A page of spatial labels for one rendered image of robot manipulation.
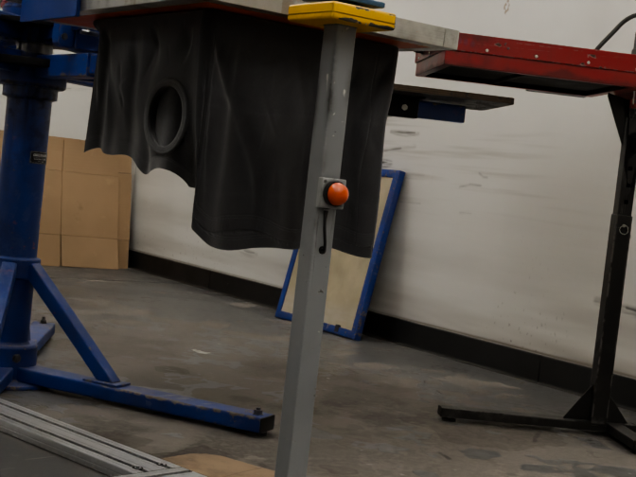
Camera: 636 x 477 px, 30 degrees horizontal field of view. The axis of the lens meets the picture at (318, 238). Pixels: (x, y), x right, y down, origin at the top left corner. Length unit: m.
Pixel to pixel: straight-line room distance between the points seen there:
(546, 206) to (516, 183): 0.19
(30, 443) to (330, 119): 0.70
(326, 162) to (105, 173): 5.22
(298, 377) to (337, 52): 0.54
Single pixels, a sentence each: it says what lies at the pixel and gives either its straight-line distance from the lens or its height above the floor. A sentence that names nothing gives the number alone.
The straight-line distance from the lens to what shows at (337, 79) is 1.96.
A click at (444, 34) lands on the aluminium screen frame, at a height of 0.98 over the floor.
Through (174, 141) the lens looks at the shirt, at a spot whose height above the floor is 0.71.
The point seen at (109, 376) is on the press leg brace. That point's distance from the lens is 3.29.
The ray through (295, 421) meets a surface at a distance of 1.99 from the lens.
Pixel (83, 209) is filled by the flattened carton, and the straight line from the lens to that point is 7.03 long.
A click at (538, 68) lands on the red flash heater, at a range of 3.34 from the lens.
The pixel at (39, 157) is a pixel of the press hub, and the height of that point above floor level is 0.64.
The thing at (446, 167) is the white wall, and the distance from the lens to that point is 4.94.
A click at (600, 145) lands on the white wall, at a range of 4.37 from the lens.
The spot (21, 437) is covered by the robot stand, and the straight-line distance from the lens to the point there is 1.96.
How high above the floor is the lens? 0.68
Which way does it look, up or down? 3 degrees down
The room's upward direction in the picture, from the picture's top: 6 degrees clockwise
